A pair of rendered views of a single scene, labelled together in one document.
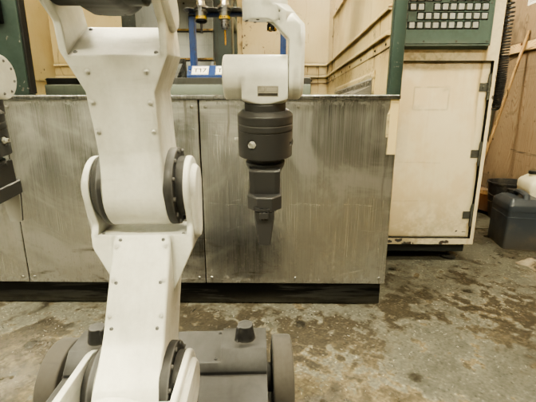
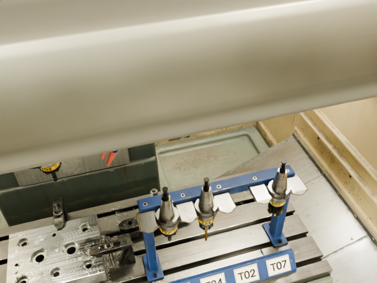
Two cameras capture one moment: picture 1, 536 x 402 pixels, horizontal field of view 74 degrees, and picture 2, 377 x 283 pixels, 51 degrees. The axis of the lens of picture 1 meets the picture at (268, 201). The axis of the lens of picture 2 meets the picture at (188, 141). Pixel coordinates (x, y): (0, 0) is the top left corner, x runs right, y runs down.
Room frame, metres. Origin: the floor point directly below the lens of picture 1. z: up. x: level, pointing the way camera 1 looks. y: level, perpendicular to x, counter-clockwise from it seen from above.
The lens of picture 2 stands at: (1.17, 0.43, 2.07)
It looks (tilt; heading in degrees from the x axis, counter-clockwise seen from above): 41 degrees down; 344
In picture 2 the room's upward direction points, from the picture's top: 2 degrees counter-clockwise
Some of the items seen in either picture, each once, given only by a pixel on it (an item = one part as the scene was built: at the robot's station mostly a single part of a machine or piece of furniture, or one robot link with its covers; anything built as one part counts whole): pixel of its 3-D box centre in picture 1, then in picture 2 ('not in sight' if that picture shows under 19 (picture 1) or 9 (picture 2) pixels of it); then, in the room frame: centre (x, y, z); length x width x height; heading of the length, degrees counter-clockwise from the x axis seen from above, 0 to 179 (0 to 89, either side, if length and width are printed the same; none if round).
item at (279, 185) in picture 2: not in sight; (280, 178); (1.82, -0.02, 1.26); 0.04 x 0.04 x 0.07
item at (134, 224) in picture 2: not in sight; (155, 220); (2.04, 0.32, 0.93); 0.26 x 0.05 x 0.06; 94
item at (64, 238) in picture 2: not in sight; (56, 256); (1.98, 0.66, 0.97); 0.29 x 0.23 x 0.05; 89
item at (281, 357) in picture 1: (281, 376); not in sight; (0.77, -0.03, 0.10); 0.20 x 0.05 x 0.20; 2
